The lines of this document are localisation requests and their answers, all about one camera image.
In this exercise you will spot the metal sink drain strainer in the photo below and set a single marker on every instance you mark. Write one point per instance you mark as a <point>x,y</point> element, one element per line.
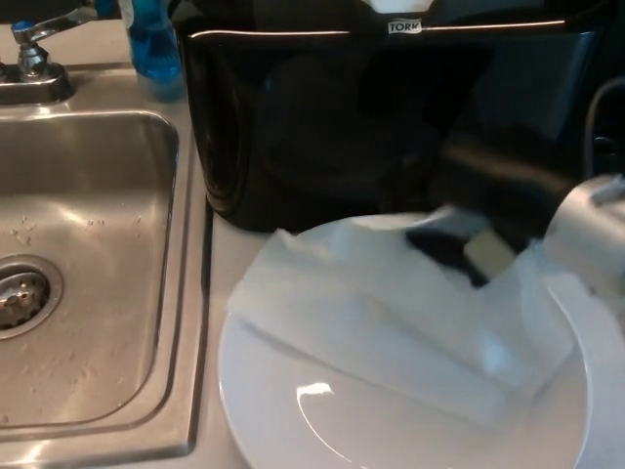
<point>22,298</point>

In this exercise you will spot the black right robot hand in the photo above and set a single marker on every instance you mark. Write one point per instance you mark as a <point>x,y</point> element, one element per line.
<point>493,181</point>

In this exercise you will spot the black Tork tissue dispenser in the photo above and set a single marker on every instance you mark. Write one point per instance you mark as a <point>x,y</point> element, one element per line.
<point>317,146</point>

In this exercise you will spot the chrome faucet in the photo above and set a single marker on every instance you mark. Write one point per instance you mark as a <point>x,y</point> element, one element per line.
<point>31,61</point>

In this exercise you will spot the blue plastic item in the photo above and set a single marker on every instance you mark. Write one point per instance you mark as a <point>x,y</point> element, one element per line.
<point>108,7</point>

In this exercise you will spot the black countertop appliance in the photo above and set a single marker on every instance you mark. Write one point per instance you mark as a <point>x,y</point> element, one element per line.
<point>612,49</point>

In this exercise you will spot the white tissue paper sheet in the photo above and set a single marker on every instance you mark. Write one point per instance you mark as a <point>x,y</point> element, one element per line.
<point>400,4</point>
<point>366,303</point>

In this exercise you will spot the stainless steel sink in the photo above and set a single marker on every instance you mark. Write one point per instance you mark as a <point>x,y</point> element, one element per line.
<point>93,205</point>

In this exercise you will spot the blue dish soap bottle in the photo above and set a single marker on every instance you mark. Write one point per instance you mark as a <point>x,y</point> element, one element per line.
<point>156,58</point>

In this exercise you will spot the white ceramic plate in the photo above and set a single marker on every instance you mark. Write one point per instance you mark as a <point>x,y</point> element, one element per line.
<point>303,415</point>

